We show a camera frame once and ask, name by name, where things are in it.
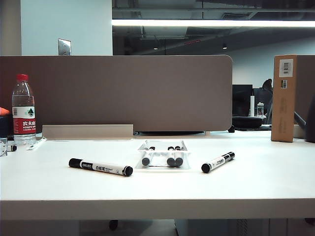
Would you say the green white pen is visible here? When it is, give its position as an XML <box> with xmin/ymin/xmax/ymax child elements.
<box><xmin>26</xmin><ymin>137</ymin><xmax>47</xmax><ymax>151</ymax></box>

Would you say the metal wall plate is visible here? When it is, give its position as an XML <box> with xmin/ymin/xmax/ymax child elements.
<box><xmin>58</xmin><ymin>38</ymin><xmax>72</xmax><ymax>56</ymax></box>

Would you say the black white whiteboard marker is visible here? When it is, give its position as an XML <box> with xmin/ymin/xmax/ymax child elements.
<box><xmin>141</xmin><ymin>146</ymin><xmax>156</xmax><ymax>166</ymax></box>
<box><xmin>166</xmin><ymin>146</ymin><xmax>176</xmax><ymax>166</ymax></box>
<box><xmin>201</xmin><ymin>151</ymin><xmax>236</xmax><ymax>174</ymax></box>
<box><xmin>68</xmin><ymin>158</ymin><xmax>134</xmax><ymax>177</ymax></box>
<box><xmin>174</xmin><ymin>146</ymin><xmax>184</xmax><ymax>166</ymax></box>

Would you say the black round cushion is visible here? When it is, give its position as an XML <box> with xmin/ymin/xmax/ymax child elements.
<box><xmin>232</xmin><ymin>116</ymin><xmax>263</xmax><ymax>129</ymax></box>

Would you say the black bag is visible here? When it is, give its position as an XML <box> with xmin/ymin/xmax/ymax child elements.
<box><xmin>0</xmin><ymin>115</ymin><xmax>14</xmax><ymax>141</ymax></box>

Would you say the brown desk divider panel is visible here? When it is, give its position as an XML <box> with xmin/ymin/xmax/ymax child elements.
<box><xmin>0</xmin><ymin>54</ymin><xmax>233</xmax><ymax>132</ymax></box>

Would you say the water bottle red label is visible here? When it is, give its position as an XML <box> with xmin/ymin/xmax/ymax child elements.
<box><xmin>11</xmin><ymin>74</ymin><xmax>37</xmax><ymax>146</ymax></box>

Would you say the clear plastic packaging box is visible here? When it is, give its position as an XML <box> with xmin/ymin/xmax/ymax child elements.
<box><xmin>136</xmin><ymin>139</ymin><xmax>192</xmax><ymax>171</ymax></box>

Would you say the black computer monitor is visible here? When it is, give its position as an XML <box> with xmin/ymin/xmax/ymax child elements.
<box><xmin>232</xmin><ymin>84</ymin><xmax>254</xmax><ymax>117</ymax></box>

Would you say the brown neighbouring divider panel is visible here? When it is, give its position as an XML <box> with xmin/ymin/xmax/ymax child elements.
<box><xmin>294</xmin><ymin>54</ymin><xmax>315</xmax><ymax>139</ymax></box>

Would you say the tall brown cardboard box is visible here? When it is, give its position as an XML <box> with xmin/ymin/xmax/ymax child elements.
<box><xmin>271</xmin><ymin>54</ymin><xmax>298</xmax><ymax>143</ymax></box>

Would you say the black office chair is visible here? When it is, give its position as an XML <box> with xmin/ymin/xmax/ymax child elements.
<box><xmin>261</xmin><ymin>78</ymin><xmax>274</xmax><ymax>123</ymax></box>

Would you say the small glass jar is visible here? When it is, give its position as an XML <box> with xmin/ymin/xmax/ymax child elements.
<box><xmin>256</xmin><ymin>101</ymin><xmax>267</xmax><ymax>117</ymax></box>

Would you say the beige cable tray flap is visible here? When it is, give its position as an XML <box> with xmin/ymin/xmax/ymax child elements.
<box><xmin>42</xmin><ymin>124</ymin><xmax>134</xmax><ymax>141</ymax></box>

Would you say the ceiling light strip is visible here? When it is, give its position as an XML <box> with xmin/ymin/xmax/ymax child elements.
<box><xmin>112</xmin><ymin>19</ymin><xmax>315</xmax><ymax>28</ymax></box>

